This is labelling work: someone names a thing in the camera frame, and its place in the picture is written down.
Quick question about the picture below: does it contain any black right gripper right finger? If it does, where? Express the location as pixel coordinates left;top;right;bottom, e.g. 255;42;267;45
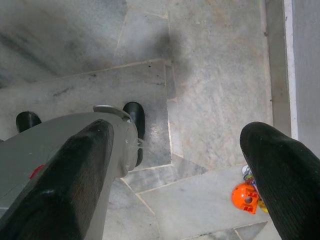
239;121;320;240

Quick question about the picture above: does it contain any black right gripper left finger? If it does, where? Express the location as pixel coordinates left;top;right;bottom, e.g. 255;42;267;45
0;119;115;240

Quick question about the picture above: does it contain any orange plastic toy ball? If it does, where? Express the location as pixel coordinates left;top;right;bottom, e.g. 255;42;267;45
231;182;261;215

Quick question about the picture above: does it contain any black robot foot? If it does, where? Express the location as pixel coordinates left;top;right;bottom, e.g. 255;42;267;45
15;111;43;133
122;101;146;168

